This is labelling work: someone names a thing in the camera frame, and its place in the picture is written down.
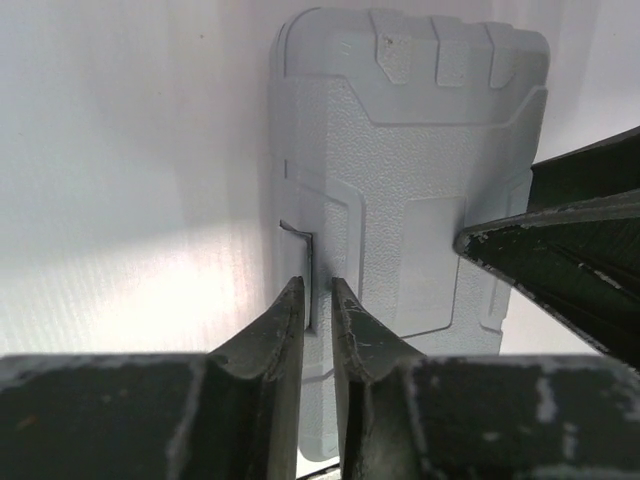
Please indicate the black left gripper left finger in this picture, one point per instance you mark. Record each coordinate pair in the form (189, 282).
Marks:
(228, 414)

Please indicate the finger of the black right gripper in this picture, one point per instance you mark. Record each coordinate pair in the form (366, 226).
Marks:
(579, 262)
(605, 168)

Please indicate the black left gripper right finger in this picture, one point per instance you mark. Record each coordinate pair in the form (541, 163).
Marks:
(406, 415)

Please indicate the grey plastic tool case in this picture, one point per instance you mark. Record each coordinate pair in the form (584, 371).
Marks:
(389, 134)

